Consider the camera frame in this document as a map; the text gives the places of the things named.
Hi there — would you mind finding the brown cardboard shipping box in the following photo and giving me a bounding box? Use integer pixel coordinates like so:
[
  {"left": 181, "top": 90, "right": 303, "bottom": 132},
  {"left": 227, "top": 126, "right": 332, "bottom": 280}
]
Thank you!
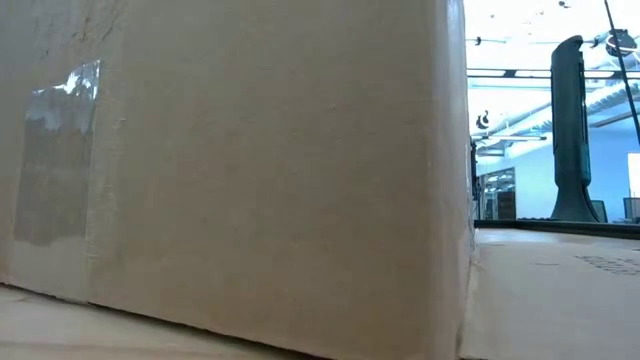
[{"left": 0, "top": 0, "right": 640, "bottom": 360}]

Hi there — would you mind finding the black slanted frame strut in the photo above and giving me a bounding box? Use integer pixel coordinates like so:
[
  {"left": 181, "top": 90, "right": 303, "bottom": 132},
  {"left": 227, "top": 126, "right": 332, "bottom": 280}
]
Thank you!
[{"left": 601, "top": 0, "right": 640, "bottom": 147}]

